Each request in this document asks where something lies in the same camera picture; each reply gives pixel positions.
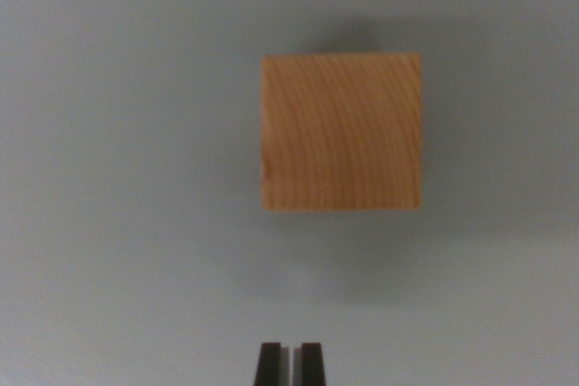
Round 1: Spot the grey plastic tray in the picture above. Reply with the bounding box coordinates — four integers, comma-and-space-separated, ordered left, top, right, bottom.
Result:
0, 0, 579, 386

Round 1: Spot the wooden cube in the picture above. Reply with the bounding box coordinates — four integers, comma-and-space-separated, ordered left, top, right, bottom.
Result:
261, 52, 423, 212

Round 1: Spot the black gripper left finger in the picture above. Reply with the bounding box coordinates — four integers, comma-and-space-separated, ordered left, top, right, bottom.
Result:
254, 343, 291, 386

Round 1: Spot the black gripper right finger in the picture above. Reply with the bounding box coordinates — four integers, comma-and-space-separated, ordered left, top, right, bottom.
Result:
293, 343, 328, 386

